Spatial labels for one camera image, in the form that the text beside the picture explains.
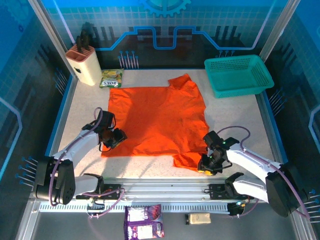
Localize black knife handle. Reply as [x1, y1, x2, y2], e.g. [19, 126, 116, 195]
[81, 21, 95, 52]
[75, 35, 84, 54]

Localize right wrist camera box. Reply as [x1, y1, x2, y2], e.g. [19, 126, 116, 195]
[202, 130, 224, 151]

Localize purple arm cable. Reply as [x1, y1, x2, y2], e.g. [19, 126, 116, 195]
[48, 106, 126, 220]
[216, 124, 311, 221]

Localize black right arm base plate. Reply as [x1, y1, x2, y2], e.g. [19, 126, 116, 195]
[208, 183, 255, 200]

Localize aluminium frame rail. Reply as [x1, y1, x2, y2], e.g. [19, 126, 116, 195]
[29, 177, 301, 202]

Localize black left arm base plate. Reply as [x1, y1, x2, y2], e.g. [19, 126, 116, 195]
[75, 183, 122, 200]

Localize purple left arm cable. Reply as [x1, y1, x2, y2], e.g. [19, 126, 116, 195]
[48, 106, 126, 220]

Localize aluminium frame post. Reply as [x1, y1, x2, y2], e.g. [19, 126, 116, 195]
[258, 0, 301, 61]
[27, 0, 76, 76]

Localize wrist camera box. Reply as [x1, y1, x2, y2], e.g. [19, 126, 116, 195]
[96, 111, 117, 130]
[202, 130, 224, 151]

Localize cream knife block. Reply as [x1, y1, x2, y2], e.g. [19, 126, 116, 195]
[65, 44, 102, 86]

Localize green snack packet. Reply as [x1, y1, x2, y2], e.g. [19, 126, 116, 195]
[99, 68, 125, 89]

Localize orange t-shirt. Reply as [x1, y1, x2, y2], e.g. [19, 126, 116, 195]
[101, 73, 210, 172]

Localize purple snack packet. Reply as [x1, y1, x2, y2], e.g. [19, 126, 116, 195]
[123, 204, 165, 239]

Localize teal plastic basket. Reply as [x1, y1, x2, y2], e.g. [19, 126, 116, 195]
[204, 54, 275, 99]

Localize slotted cable tray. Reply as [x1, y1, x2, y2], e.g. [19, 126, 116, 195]
[39, 201, 232, 214]

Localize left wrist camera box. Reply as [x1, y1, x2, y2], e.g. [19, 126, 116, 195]
[96, 111, 117, 130]

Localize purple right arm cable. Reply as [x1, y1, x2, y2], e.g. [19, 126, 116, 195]
[216, 124, 311, 221]

